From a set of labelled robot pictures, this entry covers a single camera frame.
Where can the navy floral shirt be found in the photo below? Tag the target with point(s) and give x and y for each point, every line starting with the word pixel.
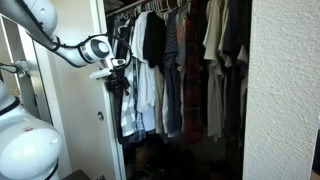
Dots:
pixel 172 83

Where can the dark hanging shirt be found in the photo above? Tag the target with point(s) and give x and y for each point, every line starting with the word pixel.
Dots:
pixel 233 66

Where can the metal closet rod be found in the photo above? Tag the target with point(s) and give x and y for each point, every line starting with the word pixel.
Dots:
pixel 126 7

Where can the small dark table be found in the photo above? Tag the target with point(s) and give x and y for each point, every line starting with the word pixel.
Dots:
pixel 76 175

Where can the grey white plaid shirt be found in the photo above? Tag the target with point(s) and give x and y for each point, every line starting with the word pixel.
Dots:
pixel 128 110

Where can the beige polo shirt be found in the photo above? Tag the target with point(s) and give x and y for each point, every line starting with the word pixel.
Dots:
pixel 214 83

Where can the brown boot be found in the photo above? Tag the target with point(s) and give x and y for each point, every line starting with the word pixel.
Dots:
pixel 141 156

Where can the cream hanging shirt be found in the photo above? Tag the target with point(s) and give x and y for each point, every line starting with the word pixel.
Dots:
pixel 159 100

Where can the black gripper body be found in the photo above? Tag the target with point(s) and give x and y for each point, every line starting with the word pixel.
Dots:
pixel 116 79

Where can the black shirt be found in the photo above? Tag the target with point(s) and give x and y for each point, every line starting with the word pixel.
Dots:
pixel 155 40

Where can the grey shirt with orange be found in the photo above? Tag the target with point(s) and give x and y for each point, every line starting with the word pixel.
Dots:
pixel 180 43

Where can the round metal door pull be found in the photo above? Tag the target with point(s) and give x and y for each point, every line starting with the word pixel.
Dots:
pixel 100 115

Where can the dark long garment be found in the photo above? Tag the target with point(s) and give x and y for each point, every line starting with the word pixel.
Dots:
pixel 117 110

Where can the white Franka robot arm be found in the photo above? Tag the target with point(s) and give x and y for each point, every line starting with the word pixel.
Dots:
pixel 30 146

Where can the tall framed mirror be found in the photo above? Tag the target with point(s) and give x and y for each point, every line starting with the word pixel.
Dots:
pixel 31 83

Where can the white button shirt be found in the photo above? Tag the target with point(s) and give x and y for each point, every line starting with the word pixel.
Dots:
pixel 144 83

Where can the red plaid shirt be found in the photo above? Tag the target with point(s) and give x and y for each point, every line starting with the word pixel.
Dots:
pixel 193 86

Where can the blue plaid shirt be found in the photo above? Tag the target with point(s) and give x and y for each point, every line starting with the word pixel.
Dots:
pixel 140 128

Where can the white sliding closet door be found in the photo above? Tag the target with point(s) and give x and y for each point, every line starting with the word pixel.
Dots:
pixel 78 100

